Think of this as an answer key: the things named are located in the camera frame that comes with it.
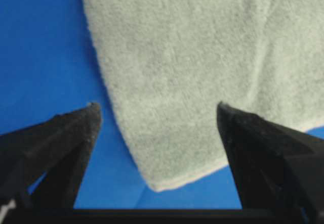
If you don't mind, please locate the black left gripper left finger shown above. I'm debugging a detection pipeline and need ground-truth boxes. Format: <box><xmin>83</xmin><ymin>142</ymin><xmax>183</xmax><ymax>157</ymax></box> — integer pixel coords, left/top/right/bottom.
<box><xmin>1</xmin><ymin>103</ymin><xmax>102</xmax><ymax>223</ymax></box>

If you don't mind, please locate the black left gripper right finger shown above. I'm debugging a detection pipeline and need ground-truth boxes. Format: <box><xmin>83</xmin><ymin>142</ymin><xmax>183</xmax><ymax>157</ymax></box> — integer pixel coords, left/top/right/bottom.
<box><xmin>216</xmin><ymin>102</ymin><xmax>323</xmax><ymax>223</ymax></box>

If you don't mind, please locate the pale green bath towel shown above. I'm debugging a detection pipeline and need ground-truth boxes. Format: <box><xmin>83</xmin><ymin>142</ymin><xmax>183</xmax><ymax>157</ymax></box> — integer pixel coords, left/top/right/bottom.
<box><xmin>83</xmin><ymin>0</ymin><xmax>323</xmax><ymax>192</ymax></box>

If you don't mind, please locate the blue table cloth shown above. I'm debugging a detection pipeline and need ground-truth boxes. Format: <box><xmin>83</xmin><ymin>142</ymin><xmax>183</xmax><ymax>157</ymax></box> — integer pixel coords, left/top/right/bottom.
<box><xmin>0</xmin><ymin>0</ymin><xmax>324</xmax><ymax>210</ymax></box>

